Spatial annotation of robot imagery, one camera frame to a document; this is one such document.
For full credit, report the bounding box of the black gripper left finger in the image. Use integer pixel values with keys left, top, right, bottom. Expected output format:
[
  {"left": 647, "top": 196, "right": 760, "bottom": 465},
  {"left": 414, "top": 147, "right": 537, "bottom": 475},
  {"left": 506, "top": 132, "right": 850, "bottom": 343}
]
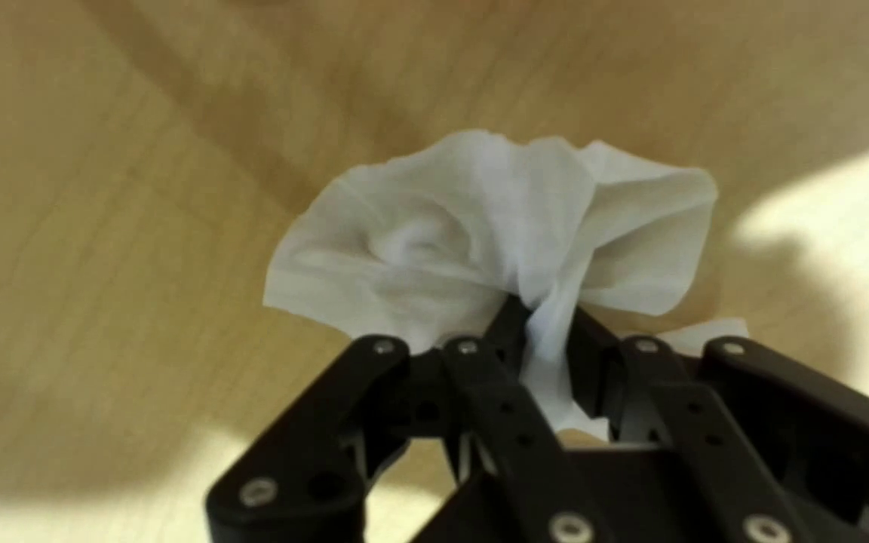
[{"left": 202, "top": 294, "right": 609, "bottom": 543}]

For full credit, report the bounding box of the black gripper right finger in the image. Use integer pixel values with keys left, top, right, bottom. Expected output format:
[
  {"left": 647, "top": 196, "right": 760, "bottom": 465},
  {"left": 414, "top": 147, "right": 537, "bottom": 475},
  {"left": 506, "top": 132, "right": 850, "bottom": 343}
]
[{"left": 563, "top": 304, "right": 869, "bottom": 543}]

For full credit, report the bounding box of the white paper napkin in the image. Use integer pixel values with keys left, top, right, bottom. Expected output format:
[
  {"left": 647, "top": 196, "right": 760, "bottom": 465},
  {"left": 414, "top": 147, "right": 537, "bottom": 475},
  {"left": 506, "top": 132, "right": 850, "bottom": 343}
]
[{"left": 259, "top": 126, "right": 750, "bottom": 446}]

